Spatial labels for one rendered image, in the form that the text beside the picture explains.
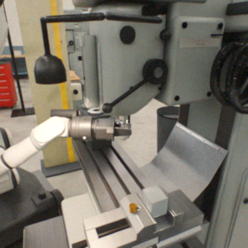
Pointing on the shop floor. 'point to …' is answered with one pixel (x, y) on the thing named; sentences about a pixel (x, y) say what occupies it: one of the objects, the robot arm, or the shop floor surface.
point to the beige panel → (59, 163)
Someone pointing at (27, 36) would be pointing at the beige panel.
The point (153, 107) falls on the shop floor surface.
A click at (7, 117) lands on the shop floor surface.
